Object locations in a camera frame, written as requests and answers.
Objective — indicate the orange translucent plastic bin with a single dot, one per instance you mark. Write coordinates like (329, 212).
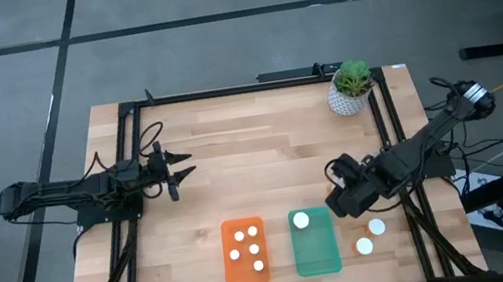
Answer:
(247, 273)

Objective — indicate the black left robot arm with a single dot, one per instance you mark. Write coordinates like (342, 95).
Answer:
(61, 188)

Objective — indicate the green translucent plastic bin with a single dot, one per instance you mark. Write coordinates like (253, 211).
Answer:
(315, 247)

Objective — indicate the black aluminium table frame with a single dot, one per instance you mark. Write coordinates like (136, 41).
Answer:
(223, 92)

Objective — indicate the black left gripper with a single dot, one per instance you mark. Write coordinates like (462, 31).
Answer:
(159, 168)

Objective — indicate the white patterned plant pot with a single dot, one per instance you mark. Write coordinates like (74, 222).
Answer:
(344, 103)

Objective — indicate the large orange white-capped bottle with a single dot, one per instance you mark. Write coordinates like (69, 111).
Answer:
(376, 227)
(364, 246)
(301, 220)

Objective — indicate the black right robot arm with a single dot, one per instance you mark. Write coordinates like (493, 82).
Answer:
(415, 150)

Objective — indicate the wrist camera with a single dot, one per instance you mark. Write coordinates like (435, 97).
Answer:
(349, 167)
(172, 189)

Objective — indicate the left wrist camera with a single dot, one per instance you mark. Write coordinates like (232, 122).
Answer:
(172, 189)

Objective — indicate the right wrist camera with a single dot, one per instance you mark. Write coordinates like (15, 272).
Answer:
(349, 167)

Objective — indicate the green succulent plant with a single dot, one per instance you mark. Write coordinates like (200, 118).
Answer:
(353, 78)

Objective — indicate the small clear white-capped bottle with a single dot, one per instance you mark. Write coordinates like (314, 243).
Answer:
(254, 249)
(239, 236)
(252, 231)
(258, 265)
(234, 254)

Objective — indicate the black bar with clamp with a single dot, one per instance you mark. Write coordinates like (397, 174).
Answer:
(291, 73)

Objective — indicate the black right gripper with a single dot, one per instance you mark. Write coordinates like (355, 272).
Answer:
(356, 197)

